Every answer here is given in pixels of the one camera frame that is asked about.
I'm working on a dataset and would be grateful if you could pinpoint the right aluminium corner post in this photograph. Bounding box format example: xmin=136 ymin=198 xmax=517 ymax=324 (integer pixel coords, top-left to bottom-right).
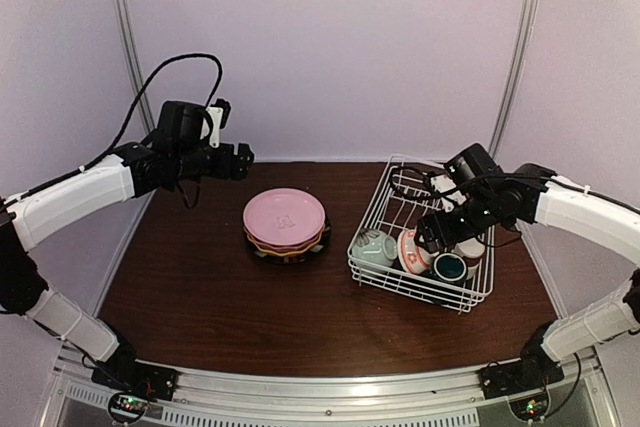
xmin=489 ymin=0 xmax=540 ymax=157

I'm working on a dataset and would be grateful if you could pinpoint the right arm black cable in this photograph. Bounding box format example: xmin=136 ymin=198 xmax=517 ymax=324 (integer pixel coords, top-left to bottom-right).
xmin=389 ymin=165 xmax=451 ymax=198

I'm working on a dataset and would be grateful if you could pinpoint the yellow polka dot plate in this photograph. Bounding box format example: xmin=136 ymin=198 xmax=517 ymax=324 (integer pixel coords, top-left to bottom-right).
xmin=246 ymin=234 xmax=322 ymax=257

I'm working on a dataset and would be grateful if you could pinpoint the left aluminium corner post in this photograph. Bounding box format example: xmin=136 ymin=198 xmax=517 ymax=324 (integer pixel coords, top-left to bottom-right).
xmin=103 ymin=0 xmax=156 ymax=133

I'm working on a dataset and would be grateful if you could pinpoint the pink polka dot plate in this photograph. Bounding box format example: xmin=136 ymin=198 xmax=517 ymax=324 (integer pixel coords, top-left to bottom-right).
xmin=245 ymin=230 xmax=322 ymax=252

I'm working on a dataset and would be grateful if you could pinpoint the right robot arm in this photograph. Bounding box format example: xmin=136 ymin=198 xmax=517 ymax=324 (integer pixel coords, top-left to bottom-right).
xmin=415 ymin=143 xmax=639 ymax=389

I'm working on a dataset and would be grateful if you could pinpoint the aluminium front frame rail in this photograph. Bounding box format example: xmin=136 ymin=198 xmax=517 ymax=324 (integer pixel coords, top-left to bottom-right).
xmin=39 ymin=341 xmax=621 ymax=427

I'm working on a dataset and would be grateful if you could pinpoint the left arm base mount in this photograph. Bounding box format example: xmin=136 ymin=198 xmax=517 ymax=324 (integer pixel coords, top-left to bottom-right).
xmin=79 ymin=336 xmax=178 ymax=401

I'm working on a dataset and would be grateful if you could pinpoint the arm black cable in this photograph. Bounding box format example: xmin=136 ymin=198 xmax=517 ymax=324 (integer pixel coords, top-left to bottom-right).
xmin=107 ymin=52 xmax=224 ymax=163
xmin=389 ymin=165 xmax=451 ymax=198

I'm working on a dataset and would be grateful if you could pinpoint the white wire dish rack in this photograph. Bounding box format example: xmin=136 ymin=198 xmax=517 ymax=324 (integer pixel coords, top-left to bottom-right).
xmin=347 ymin=154 xmax=495 ymax=313

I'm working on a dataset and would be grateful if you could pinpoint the aluminium corner post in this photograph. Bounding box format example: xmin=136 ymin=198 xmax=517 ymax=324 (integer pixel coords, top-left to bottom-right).
xmin=489 ymin=0 xmax=540 ymax=157
xmin=103 ymin=0 xmax=156 ymax=133

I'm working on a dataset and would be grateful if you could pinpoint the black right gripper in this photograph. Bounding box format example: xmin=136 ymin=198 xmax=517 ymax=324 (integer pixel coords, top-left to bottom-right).
xmin=415 ymin=190 xmax=500 ymax=252

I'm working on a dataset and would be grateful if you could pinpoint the pale green floral bowl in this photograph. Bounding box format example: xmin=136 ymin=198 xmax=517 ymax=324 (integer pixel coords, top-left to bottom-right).
xmin=350 ymin=228 xmax=398 ymax=275

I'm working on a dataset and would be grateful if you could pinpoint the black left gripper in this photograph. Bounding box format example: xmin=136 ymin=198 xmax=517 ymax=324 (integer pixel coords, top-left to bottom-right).
xmin=172 ymin=140 xmax=252 ymax=179

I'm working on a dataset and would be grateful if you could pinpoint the white brown small cup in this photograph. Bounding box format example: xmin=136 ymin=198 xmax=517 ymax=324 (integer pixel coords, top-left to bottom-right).
xmin=453 ymin=239 xmax=486 ymax=280

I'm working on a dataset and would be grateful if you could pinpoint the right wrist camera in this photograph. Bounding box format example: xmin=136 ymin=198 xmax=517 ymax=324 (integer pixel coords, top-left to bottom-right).
xmin=429 ymin=174 xmax=467 ymax=212

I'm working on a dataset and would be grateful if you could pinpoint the black striped rim plate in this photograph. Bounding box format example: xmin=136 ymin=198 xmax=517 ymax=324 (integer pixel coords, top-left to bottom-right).
xmin=245 ymin=219 xmax=332 ymax=265

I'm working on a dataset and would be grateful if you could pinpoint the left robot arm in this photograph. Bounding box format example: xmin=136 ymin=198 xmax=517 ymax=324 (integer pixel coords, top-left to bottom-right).
xmin=1 ymin=99 xmax=254 ymax=391

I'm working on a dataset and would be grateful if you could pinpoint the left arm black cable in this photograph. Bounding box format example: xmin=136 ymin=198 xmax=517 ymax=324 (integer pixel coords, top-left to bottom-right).
xmin=107 ymin=52 xmax=224 ymax=163

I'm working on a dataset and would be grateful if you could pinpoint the white red patterned bowl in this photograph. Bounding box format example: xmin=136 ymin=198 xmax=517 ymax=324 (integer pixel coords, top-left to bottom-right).
xmin=396 ymin=229 xmax=434 ymax=275

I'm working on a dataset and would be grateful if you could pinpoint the dark teal small cup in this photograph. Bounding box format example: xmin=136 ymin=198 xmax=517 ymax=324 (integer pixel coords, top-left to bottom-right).
xmin=430 ymin=253 xmax=468 ymax=285

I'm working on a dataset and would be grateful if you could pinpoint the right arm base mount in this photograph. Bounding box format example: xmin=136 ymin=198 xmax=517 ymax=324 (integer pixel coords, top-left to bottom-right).
xmin=478 ymin=340 xmax=564 ymax=400

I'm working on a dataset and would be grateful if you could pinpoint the plain pink plate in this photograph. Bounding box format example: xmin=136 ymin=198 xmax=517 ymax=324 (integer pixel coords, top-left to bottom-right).
xmin=243 ymin=188 xmax=326 ymax=243

